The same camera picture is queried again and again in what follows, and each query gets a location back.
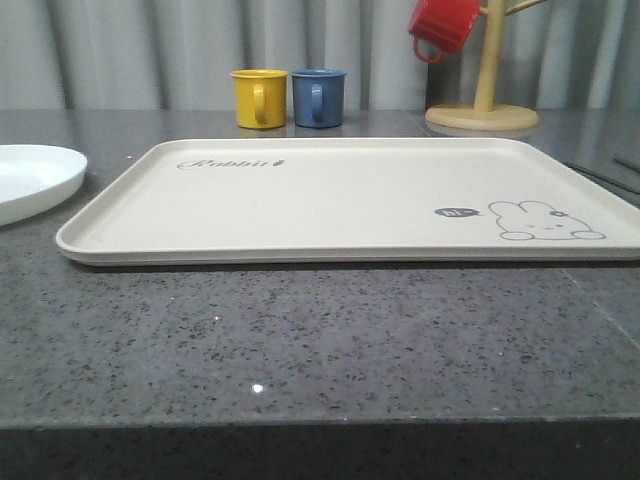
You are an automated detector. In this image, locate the grey pleated curtain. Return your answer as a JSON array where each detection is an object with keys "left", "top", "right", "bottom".
[{"left": 1, "top": 1, "right": 639, "bottom": 110}]

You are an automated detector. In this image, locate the white round plate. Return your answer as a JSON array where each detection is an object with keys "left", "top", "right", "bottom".
[{"left": 1, "top": 144, "right": 88, "bottom": 226}]

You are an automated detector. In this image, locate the beige rabbit serving tray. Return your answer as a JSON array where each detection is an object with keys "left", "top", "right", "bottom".
[{"left": 56, "top": 138, "right": 639, "bottom": 266}]

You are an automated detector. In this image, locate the red enamel mug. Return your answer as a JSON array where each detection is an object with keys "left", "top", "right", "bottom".
[{"left": 408, "top": 0, "right": 482, "bottom": 63}]

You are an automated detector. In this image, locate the blue enamel mug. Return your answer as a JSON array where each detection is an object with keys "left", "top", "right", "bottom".
[{"left": 291, "top": 69, "right": 346, "bottom": 129}]

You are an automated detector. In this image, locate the yellow enamel mug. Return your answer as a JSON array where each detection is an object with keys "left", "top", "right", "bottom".
[{"left": 230, "top": 69, "right": 288, "bottom": 129}]

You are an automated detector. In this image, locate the wooden mug tree stand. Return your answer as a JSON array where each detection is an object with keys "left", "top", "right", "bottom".
[{"left": 425, "top": 0, "right": 544, "bottom": 131}]

